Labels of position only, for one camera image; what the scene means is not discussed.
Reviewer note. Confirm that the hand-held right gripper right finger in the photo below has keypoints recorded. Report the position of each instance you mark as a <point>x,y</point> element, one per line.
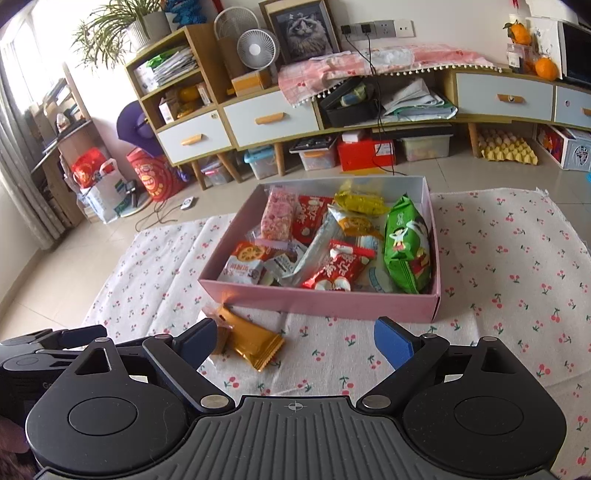
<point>392,341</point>

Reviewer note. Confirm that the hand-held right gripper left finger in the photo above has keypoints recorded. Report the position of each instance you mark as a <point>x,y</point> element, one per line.
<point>198,341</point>

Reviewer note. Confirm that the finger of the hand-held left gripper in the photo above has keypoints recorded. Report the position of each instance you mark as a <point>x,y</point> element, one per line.
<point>55,356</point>
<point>81,336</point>

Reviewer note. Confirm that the gold snack packet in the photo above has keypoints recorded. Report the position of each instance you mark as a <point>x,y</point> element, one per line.
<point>223,339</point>
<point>251,341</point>

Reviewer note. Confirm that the pink cardboard box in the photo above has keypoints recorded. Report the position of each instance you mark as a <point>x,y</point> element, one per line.
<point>323,302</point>

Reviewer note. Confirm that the orange white cracker packet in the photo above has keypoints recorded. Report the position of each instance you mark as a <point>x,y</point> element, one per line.
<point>244,263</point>

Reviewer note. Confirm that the red white snack packet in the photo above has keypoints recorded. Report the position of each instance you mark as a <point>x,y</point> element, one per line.
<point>311,217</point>
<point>332,272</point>

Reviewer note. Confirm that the green snack packet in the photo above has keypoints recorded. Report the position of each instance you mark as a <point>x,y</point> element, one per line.
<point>406,240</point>

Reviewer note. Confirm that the clear tan cracker packet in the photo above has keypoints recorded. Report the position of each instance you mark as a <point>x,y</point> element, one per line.
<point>360,226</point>

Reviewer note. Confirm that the grey wafer packet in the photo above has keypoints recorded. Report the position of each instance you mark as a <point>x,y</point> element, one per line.
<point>314,249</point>

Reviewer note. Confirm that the yellow snack packet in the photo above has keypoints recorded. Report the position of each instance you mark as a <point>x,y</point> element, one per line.
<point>362,201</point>

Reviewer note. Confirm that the pink rice crisp packet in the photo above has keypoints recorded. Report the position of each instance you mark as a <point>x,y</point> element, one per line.
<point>278,214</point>

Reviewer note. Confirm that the person's left hand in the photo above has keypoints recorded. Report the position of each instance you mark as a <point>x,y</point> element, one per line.
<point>11,438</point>

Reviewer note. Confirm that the cherry print tablecloth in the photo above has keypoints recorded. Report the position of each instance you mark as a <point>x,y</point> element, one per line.
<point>508,277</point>

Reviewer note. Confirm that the small white device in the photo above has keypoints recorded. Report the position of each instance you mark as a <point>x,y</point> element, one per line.
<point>188,203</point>

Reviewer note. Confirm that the white shopping bag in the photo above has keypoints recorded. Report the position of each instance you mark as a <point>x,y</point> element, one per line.
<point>104,198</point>

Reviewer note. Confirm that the white round stand base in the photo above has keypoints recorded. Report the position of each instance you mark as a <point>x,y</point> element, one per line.
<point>134,205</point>

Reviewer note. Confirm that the red plastic bag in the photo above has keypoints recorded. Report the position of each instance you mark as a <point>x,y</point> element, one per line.
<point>87,168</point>

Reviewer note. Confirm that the small clear bin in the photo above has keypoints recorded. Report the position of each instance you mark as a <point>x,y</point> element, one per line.
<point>217,173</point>

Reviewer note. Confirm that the red gift bag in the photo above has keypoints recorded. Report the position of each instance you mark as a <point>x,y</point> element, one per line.
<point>154,177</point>

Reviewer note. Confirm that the grey curtain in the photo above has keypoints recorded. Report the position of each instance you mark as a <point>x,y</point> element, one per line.
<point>18,161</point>

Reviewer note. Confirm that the clear bin blue lid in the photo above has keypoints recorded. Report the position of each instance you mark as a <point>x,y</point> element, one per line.
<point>262,164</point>

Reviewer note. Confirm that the red cardboard box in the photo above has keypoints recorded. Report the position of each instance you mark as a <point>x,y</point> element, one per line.
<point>364,154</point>

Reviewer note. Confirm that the clear bin white lid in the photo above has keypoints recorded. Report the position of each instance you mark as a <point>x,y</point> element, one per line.
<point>425,147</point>

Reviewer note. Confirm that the wooden side shelf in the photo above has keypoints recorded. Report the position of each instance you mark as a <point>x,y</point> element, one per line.
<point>60,138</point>

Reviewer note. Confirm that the clear bin black lid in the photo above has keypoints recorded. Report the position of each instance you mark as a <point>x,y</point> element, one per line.
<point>314,154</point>

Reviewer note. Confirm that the white cabinet drawer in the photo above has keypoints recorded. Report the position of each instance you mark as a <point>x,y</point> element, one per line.
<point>503,97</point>
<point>194,138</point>
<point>270,120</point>
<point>572,108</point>

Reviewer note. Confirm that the yellow egg tray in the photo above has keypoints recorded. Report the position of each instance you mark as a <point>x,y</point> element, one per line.
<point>508,150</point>

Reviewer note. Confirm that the black storage case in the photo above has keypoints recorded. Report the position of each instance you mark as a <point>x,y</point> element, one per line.
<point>351,113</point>

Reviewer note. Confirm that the small white box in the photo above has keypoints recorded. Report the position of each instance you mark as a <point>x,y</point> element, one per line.
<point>167,110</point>

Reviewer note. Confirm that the white paper pile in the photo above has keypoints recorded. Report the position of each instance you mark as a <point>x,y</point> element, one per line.
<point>415,101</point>

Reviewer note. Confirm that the red toy box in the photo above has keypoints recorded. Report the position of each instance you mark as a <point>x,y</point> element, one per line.
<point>549,138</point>

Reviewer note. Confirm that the yellow cardboard box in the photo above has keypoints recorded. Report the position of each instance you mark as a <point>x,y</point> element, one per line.
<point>251,83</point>

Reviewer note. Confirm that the white plastic crate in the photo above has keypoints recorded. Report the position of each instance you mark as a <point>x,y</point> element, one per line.
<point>577,150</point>

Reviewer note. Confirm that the paper stack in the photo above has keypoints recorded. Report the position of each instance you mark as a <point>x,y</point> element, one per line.
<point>175,67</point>

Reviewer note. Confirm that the wooden white tv cabinet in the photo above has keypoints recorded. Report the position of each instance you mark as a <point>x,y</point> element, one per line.
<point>207,64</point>

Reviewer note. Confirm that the pink cherry cabinet cloth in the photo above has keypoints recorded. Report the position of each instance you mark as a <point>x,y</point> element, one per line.
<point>415,55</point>

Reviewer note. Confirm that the white desk fan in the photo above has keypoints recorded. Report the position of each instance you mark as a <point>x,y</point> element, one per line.
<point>257,50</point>

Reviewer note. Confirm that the orange fruit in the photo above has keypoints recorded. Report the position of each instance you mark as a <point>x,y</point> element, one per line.
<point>518,33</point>
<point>547,68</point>

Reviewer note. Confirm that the potted green plant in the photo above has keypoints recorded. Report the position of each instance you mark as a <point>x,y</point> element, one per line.
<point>147,27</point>

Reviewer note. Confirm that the white fan guard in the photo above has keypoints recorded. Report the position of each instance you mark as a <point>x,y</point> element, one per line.
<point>228,25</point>

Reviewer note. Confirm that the framed cat picture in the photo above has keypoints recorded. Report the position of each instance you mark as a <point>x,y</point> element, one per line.
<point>300,30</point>

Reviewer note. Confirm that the white microwave oven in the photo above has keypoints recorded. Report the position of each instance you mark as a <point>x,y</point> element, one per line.
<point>577,50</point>

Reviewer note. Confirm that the white wall socket row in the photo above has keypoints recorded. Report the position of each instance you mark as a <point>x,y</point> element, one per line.
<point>383,28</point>

